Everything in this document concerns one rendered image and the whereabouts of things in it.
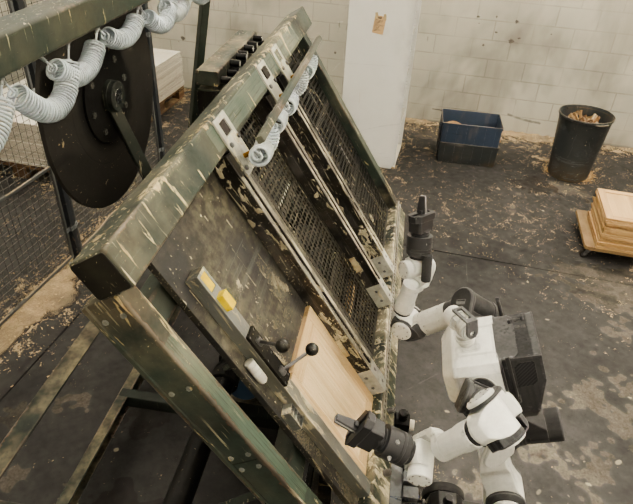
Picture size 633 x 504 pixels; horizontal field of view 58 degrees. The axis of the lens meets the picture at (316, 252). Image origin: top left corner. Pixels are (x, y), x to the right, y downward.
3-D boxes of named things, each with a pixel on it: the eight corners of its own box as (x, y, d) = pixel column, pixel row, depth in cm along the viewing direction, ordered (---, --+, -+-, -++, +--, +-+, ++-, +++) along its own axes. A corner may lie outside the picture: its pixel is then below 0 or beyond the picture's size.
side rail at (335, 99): (379, 212, 339) (396, 205, 335) (283, 42, 292) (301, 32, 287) (380, 205, 345) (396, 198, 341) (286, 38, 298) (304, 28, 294)
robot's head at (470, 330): (466, 325, 180) (465, 304, 176) (481, 339, 172) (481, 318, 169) (448, 330, 178) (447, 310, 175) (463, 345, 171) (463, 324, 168)
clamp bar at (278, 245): (368, 400, 217) (427, 385, 208) (184, 137, 166) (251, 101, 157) (370, 380, 225) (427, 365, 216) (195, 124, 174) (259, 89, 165)
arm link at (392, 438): (366, 430, 140) (408, 450, 142) (369, 400, 148) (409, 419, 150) (342, 455, 148) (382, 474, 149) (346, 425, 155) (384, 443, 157)
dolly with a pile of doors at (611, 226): (649, 272, 448) (669, 228, 425) (578, 260, 457) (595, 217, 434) (633, 231, 497) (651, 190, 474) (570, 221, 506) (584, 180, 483)
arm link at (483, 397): (544, 424, 131) (518, 416, 153) (507, 377, 134) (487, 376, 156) (504, 454, 131) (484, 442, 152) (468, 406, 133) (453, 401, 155)
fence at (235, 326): (358, 498, 185) (369, 496, 183) (184, 282, 144) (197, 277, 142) (360, 484, 189) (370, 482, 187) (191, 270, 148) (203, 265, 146)
